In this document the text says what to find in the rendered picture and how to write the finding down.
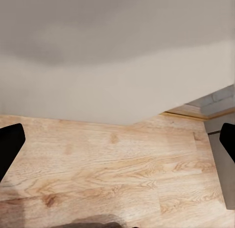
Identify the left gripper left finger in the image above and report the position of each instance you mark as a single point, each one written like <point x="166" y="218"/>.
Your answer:
<point x="12" y="139"/>

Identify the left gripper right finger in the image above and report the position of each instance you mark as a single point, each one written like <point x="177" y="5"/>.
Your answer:
<point x="227" y="139"/>

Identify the fixed window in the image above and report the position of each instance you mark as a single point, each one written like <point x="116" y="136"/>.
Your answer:
<point x="210" y="106"/>

